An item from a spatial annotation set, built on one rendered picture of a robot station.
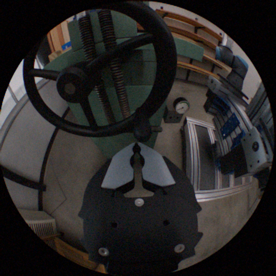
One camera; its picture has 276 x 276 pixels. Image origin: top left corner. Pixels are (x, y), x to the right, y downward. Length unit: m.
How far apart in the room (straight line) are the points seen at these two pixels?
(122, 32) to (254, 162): 0.49
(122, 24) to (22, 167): 1.42
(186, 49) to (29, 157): 1.60
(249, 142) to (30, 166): 1.78
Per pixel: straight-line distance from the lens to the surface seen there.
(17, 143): 1.36
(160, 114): 0.43
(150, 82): 0.33
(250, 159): 0.41
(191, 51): 0.36
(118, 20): 0.22
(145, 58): 0.31
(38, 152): 1.48
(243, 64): 0.80
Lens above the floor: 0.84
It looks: 58 degrees down
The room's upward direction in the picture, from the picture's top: 3 degrees counter-clockwise
